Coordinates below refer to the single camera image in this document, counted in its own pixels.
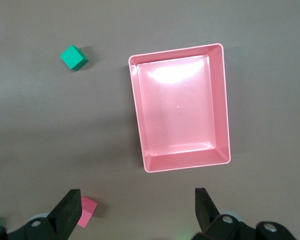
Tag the pink foam cube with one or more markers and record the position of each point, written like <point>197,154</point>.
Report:
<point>86,210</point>

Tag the pink plastic tray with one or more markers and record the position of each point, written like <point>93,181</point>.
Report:
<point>180,107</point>

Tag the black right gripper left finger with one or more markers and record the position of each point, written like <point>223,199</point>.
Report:
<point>67,212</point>

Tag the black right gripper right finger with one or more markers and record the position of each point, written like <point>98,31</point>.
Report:
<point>205,215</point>

